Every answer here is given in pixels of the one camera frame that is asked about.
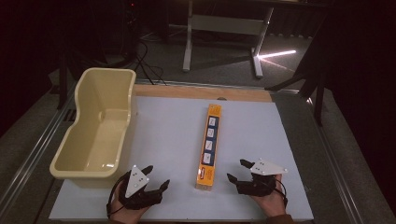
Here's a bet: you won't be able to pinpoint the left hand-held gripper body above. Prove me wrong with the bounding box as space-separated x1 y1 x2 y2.
118 164 164 210

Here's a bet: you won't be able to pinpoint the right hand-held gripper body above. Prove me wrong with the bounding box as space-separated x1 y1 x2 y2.
234 158 289 197

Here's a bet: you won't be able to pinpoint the long orange box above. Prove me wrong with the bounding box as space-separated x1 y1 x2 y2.
194 104 223 191

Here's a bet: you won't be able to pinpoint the cream plastic tub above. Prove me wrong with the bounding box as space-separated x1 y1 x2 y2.
49 67 137 189

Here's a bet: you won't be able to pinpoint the person's right hand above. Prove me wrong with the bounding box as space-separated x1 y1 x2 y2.
249 174 288 218

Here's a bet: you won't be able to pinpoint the person's left hand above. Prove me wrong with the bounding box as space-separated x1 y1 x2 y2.
109 189 150 224

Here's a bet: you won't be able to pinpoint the black tripod stand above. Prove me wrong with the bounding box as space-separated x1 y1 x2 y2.
264 18 327 127

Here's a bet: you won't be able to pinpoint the dark computer tower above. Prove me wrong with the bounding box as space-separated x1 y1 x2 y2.
123 0 140 62

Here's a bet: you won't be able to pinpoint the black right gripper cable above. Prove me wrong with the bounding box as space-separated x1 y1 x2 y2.
275 178 290 208

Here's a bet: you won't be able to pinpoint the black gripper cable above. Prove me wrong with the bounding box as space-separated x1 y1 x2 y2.
275 178 290 208
106 170 132 219

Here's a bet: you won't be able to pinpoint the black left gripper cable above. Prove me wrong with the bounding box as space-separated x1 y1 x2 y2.
106 170 132 219

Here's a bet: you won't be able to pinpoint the metal table rail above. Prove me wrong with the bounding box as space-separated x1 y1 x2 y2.
0 87 78 216
306 96 365 224

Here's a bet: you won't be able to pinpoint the black floor cables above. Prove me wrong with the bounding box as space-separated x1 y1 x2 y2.
133 39 167 86

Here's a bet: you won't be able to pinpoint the white metal desk frame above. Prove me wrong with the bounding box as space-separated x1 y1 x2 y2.
182 0 276 79

